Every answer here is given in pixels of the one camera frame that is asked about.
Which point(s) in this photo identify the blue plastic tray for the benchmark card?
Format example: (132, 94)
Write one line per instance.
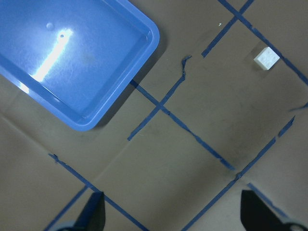
(74, 57)

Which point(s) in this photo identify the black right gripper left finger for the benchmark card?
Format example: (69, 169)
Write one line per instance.
(92, 217)

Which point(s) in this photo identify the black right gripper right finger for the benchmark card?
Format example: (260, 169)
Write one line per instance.
(256, 216)

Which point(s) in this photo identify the white block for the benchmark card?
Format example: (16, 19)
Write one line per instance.
(266, 59)

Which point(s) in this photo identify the brown paper table cover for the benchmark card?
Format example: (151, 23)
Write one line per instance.
(200, 123)

